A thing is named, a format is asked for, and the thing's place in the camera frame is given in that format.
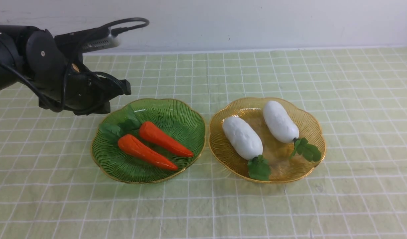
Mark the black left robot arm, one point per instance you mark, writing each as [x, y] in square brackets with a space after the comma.
[13, 59]

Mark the white radish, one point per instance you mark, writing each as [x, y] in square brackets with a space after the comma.
[247, 145]
[286, 131]

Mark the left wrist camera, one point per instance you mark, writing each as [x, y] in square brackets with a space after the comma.
[102, 39]

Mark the green plastic plate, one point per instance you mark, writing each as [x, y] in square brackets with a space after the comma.
[173, 117]

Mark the amber plastic plate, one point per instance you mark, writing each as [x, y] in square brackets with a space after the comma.
[283, 168]

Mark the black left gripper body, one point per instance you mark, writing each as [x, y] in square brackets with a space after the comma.
[61, 77]

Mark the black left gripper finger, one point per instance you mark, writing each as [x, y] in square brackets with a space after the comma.
[110, 89]
[100, 109]

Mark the orange carrot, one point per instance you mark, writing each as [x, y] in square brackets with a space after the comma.
[153, 134]
[132, 146]

